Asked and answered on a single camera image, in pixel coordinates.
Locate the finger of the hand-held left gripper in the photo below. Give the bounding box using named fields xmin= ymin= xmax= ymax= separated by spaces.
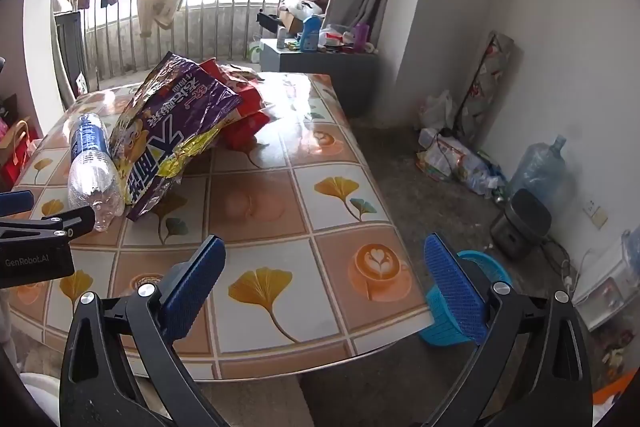
xmin=0 ymin=190 xmax=35 ymax=218
xmin=0 ymin=206 xmax=96 ymax=242

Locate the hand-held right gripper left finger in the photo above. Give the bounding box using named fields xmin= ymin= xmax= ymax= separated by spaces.
xmin=59 ymin=234 xmax=228 ymax=427

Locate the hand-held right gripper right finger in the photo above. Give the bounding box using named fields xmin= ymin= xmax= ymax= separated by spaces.
xmin=422 ymin=232 xmax=596 ymax=427

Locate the blue plastic basket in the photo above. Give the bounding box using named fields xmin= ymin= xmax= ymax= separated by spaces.
xmin=417 ymin=249 xmax=513 ymax=348

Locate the clear plastic bottle blue label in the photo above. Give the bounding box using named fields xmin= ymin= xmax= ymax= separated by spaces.
xmin=67 ymin=112 xmax=126 ymax=233

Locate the purple snack bag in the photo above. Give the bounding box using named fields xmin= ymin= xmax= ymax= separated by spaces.
xmin=109 ymin=52 xmax=244 ymax=222

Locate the red white snack bag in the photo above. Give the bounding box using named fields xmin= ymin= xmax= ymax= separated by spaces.
xmin=199 ymin=57 xmax=264 ymax=118

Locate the grey rice cooker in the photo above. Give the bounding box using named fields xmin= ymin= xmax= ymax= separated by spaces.
xmin=489 ymin=188 xmax=554 ymax=263

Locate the round table with printed cover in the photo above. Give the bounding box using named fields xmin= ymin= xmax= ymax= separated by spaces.
xmin=7 ymin=72 xmax=435 ymax=382

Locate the pile of plastic packets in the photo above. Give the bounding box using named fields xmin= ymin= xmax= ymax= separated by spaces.
xmin=415 ymin=127 xmax=507 ymax=198

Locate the large blue water jug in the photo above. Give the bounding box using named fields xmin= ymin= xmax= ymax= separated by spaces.
xmin=506 ymin=134 xmax=569 ymax=208

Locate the white water dispenser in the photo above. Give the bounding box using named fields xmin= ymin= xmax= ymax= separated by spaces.
xmin=570 ymin=231 xmax=640 ymax=333

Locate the black chair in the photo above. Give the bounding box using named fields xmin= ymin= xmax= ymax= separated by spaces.
xmin=52 ymin=9 xmax=87 ymax=104

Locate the white plastic bag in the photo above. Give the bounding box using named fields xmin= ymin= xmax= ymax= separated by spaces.
xmin=420 ymin=89 xmax=456 ymax=132

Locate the patterned folded board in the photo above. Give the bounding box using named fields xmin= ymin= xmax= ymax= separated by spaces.
xmin=452 ymin=32 xmax=524 ymax=148

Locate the grey cabinet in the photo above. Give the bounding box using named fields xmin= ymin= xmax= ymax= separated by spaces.
xmin=259 ymin=38 xmax=379 ymax=118

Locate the metal balcony railing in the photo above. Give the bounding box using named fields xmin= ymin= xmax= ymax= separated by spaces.
xmin=81 ymin=0 xmax=327 ymax=82

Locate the blue detergent bottle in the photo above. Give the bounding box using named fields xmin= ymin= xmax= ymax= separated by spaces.
xmin=299 ymin=14 xmax=321 ymax=53

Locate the black power cable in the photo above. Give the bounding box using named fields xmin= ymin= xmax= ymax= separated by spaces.
xmin=542 ymin=236 xmax=577 ymax=289

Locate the beige wall socket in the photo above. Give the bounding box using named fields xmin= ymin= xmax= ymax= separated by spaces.
xmin=582 ymin=200 xmax=609 ymax=230

